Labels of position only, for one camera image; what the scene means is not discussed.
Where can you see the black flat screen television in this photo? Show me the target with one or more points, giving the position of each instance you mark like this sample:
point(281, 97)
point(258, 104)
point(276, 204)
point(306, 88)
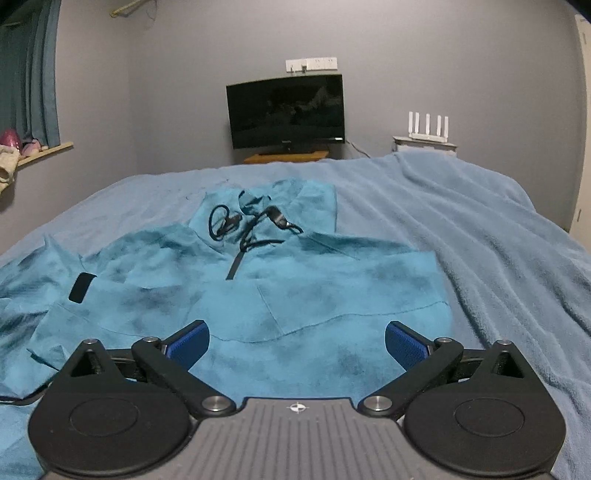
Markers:
point(286, 110)

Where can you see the beige cloth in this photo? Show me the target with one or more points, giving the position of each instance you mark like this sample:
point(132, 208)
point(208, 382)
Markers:
point(8, 168)

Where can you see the wooden rod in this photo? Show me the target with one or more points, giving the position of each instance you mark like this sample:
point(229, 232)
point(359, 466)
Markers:
point(125, 8)

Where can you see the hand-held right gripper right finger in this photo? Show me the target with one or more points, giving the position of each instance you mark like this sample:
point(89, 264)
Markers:
point(402, 345)

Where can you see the teal curtain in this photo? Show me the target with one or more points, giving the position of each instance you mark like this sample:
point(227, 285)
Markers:
point(32, 69)

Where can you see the wooden window sill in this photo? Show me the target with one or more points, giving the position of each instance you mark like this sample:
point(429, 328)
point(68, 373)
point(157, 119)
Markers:
point(46, 151)

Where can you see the teal towel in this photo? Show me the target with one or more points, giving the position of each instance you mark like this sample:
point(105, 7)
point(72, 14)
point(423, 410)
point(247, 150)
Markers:
point(300, 295)

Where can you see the white wall outlet strip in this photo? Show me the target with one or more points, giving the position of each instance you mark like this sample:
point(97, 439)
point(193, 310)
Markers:
point(311, 63)

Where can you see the pink round toy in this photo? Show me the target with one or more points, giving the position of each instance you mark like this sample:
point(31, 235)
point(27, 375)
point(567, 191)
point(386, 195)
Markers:
point(9, 139)

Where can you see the pink small item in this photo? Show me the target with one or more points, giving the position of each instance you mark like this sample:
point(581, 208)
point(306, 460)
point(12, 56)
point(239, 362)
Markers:
point(31, 146)

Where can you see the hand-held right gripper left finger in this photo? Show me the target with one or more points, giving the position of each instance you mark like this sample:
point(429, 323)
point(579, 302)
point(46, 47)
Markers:
point(189, 344)

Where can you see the white router with antennas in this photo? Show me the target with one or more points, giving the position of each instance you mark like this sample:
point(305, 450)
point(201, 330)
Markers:
point(427, 134)

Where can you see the white small cabinet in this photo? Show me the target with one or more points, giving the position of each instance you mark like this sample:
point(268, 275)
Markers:
point(425, 145)

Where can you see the blue fleece blanket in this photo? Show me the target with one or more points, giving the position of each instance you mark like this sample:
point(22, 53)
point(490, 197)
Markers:
point(485, 230)

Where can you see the wooden television stand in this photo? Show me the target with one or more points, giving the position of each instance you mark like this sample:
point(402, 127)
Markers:
point(286, 157)

